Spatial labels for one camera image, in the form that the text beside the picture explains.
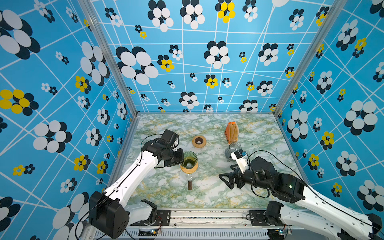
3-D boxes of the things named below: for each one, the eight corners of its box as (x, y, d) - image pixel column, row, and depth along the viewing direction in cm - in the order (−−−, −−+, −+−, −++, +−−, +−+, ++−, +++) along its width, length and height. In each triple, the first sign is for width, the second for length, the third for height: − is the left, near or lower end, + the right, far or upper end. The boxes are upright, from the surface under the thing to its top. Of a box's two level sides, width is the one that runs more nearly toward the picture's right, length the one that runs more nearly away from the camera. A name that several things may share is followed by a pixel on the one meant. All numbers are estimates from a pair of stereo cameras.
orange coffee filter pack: (226, 144, 104) (229, 134, 95) (224, 131, 111) (226, 122, 102) (236, 144, 104) (240, 134, 95) (234, 131, 111) (237, 122, 102)
